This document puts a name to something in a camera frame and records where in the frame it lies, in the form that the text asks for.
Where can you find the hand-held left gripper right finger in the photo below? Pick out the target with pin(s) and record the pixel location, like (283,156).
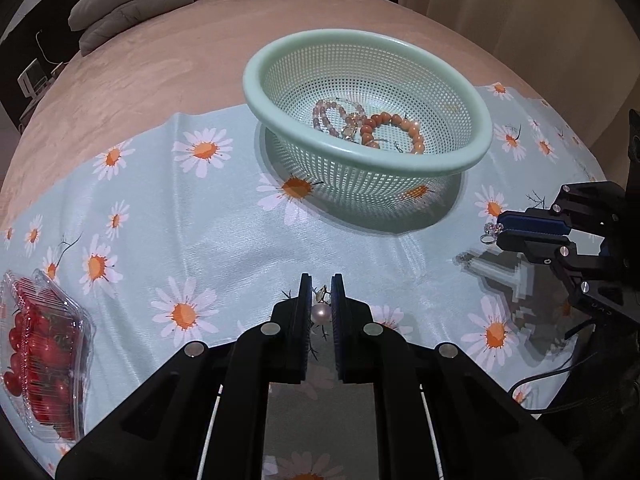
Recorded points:
(339,320)

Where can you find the pearl earring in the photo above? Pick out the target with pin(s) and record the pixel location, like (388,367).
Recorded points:
(318,314)

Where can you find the black headboard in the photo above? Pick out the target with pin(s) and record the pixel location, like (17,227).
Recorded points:
(30,0)

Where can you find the green plastic mesh basket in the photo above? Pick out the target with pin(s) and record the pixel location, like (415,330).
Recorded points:
(350,185)

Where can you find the clear crystal pendant earring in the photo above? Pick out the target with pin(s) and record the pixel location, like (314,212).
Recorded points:
(347,133)

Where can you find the cream curtain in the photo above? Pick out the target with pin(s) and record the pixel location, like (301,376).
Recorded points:
(525,35)

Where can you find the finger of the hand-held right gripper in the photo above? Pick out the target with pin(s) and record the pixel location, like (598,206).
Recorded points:
(535,222)
(535,249)

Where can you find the blue daisy print cloth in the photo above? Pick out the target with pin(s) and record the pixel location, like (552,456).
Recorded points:
(200,240)

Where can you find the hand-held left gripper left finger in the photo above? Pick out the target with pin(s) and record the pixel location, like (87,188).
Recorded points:
(301,320)

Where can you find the small silver jewelry piece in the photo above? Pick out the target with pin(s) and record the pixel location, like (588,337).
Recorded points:
(492,230)

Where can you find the beige bedspread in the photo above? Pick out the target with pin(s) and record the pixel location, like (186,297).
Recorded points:
(175,75)

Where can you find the white bedside appliance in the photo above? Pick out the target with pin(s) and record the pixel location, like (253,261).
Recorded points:
(32,80)

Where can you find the clear box of cherry tomatoes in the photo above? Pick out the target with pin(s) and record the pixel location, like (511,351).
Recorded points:
(40,350)

